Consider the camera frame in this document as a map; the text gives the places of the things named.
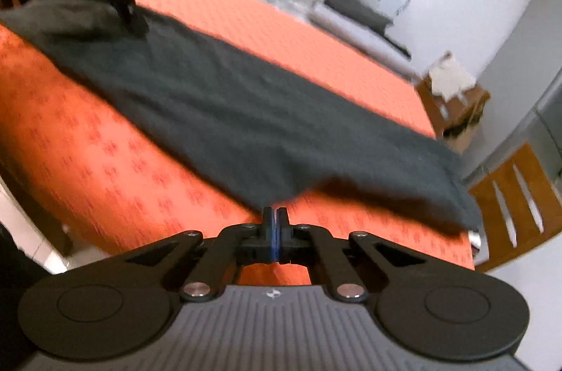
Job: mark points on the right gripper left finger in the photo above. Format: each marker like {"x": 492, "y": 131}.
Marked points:
{"x": 234, "y": 247}

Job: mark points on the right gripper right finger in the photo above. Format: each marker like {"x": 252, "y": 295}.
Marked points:
{"x": 315, "y": 248}

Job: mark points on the dark grey sweatpants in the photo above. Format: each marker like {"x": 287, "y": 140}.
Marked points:
{"x": 251, "y": 128}

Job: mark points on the orange floral table mat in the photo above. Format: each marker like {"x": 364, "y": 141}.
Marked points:
{"x": 95, "y": 172}

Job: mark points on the wooden chair with bag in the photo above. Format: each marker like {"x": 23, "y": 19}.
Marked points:
{"x": 454, "y": 121}

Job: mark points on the beige cloth on chair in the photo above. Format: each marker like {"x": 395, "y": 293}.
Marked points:
{"x": 449, "y": 78}

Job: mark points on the light grey folded garment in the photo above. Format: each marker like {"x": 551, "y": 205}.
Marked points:
{"x": 363, "y": 39}

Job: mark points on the dark grey folded garment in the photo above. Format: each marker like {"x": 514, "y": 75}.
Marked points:
{"x": 360, "y": 13}

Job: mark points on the silver refrigerator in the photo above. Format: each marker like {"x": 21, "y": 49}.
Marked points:
{"x": 524, "y": 80}

